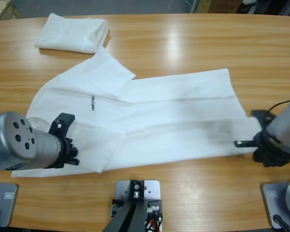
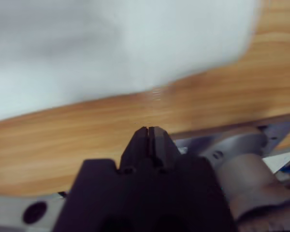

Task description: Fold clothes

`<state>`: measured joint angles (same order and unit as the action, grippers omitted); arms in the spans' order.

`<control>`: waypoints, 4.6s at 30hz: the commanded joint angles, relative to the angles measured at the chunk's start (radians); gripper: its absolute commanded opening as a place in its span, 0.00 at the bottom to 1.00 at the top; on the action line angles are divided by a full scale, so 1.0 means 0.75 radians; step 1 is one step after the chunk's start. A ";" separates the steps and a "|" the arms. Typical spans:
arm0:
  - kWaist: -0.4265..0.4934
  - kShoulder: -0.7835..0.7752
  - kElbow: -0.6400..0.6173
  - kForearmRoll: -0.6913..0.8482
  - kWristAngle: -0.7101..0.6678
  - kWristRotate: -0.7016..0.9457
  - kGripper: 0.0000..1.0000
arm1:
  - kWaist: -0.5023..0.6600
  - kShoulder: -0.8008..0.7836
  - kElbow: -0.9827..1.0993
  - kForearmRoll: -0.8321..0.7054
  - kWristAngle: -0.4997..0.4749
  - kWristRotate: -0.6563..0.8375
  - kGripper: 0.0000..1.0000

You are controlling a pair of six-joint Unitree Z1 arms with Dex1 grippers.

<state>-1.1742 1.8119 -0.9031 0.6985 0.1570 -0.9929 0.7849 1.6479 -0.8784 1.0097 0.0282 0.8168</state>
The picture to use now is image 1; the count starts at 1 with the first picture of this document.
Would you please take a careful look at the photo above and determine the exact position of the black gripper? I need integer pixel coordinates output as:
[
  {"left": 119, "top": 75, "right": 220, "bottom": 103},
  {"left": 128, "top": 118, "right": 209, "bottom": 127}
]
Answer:
[
  {"left": 47, "top": 136, "right": 80, "bottom": 169},
  {"left": 234, "top": 129, "right": 290, "bottom": 168}
]

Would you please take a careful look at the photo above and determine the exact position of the white t-shirt with black print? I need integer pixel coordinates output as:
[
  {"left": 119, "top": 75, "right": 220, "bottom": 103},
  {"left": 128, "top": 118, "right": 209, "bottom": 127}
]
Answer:
[{"left": 11, "top": 47, "right": 261, "bottom": 179}]

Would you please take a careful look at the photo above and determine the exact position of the white mounting block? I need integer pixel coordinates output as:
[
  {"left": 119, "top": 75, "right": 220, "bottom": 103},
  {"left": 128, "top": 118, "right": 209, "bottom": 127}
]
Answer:
[{"left": 114, "top": 179, "right": 162, "bottom": 202}]

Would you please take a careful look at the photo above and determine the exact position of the folded white t-shirt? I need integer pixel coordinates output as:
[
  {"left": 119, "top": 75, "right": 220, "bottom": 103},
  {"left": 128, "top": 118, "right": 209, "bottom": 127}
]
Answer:
[{"left": 33, "top": 13, "right": 109, "bottom": 54}]

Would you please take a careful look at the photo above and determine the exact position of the brown cardboard box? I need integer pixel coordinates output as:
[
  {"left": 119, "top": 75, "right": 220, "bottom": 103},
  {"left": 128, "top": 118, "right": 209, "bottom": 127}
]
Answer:
[{"left": 197, "top": 0, "right": 241, "bottom": 14}]

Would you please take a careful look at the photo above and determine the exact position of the wooden crate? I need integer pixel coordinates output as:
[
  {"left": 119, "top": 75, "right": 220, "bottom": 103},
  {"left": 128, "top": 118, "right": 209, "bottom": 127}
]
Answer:
[{"left": 0, "top": 0, "right": 23, "bottom": 22}]

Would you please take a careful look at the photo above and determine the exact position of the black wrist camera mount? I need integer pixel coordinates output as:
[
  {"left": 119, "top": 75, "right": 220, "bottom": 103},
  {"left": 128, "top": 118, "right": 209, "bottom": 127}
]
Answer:
[
  {"left": 251, "top": 110, "right": 275, "bottom": 130},
  {"left": 47, "top": 112, "right": 76, "bottom": 139}
]

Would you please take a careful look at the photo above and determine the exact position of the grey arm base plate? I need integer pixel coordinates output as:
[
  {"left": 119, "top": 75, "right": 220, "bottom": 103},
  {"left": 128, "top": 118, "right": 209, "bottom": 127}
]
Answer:
[
  {"left": 0, "top": 181, "right": 19, "bottom": 228},
  {"left": 260, "top": 179, "right": 290, "bottom": 230}
]

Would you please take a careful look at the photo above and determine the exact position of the dark camera stand post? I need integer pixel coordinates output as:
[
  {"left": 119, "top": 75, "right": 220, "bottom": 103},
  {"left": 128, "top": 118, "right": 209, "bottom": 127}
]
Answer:
[{"left": 103, "top": 179, "right": 146, "bottom": 232}]

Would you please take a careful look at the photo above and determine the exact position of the orange cable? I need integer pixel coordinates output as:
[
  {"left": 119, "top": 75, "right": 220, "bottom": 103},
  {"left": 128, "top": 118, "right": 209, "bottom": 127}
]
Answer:
[{"left": 145, "top": 214, "right": 163, "bottom": 232}]

